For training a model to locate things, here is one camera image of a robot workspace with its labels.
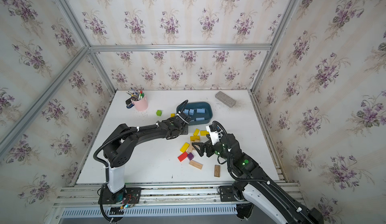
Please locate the light wood block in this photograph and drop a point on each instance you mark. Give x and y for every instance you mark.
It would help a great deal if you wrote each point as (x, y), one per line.
(196, 164)

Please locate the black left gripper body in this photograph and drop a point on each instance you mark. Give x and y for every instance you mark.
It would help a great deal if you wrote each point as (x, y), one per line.
(184, 131)

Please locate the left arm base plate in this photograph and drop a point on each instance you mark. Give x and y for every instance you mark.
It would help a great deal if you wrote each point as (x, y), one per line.
(123, 196)

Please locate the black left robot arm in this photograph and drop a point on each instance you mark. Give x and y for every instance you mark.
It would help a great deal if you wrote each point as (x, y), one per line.
(118, 148)

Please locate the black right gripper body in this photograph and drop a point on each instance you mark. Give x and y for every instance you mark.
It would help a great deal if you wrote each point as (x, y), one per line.
(219, 149)

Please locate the black stapler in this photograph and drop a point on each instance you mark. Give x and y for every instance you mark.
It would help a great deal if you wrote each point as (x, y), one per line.
(129, 103)

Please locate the pink pen cup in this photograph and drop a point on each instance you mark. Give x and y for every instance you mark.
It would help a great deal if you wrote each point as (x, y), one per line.
(140, 104)

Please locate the yellow long block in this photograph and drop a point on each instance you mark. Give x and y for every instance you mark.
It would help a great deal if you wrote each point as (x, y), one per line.
(185, 147)

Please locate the aluminium rail frame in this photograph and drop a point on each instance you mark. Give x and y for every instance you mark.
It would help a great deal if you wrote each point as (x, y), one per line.
(151, 200)

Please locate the grey stone brick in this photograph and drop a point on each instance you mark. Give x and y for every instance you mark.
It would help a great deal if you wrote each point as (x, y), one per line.
(225, 99)

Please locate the red rectangular block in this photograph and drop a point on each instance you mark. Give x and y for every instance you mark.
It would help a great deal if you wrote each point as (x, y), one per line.
(183, 156)

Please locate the dark wood block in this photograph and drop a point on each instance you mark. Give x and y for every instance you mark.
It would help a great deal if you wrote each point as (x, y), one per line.
(217, 171)

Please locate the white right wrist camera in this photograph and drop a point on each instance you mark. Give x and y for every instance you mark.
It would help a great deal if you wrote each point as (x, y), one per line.
(215, 133)

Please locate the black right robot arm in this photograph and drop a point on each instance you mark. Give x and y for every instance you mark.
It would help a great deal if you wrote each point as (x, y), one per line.
(251, 183)

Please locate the teal plastic bin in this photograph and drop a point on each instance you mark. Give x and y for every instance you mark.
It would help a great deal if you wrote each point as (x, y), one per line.
(197, 105)

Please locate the yellow flat block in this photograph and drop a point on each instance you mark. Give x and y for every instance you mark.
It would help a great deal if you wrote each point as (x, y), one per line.
(196, 132)
(195, 138)

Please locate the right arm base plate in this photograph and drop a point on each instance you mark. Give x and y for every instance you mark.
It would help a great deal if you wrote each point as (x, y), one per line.
(230, 193)

